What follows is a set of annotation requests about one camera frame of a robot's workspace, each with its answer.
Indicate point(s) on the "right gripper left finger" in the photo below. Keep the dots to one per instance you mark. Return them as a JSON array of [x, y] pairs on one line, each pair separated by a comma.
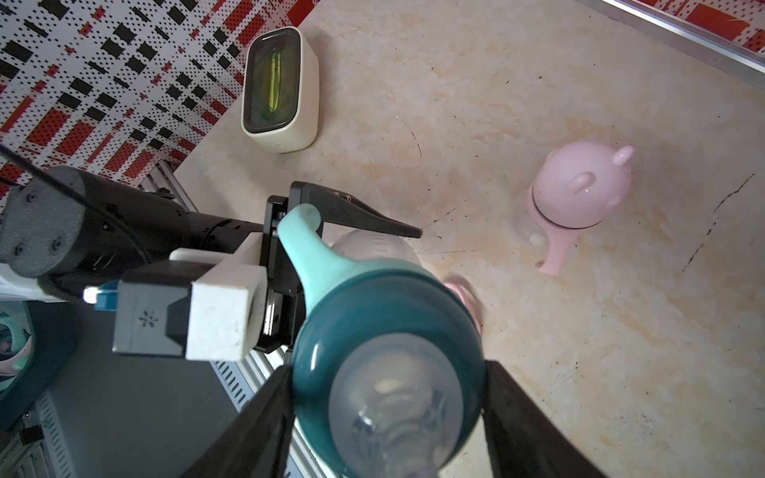
[[258, 441]]

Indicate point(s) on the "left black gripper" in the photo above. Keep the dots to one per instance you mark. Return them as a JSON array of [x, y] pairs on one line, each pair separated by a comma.
[[285, 310]]

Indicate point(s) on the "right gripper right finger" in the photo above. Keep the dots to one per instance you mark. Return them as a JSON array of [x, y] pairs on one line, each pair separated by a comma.
[[521, 440]]

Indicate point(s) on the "clear baby bottle bottom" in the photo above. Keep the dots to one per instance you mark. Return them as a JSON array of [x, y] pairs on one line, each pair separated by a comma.
[[370, 245]]

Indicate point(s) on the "pink pig cap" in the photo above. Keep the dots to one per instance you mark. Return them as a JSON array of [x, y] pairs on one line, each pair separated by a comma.
[[581, 184]]

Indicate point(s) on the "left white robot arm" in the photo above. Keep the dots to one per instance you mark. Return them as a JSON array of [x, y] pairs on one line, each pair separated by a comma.
[[68, 229]]

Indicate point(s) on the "white green sterilizer box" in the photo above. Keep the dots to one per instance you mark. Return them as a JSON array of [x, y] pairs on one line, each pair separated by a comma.
[[281, 94]]

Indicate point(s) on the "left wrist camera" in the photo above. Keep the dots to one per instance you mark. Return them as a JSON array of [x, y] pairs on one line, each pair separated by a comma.
[[194, 305]]

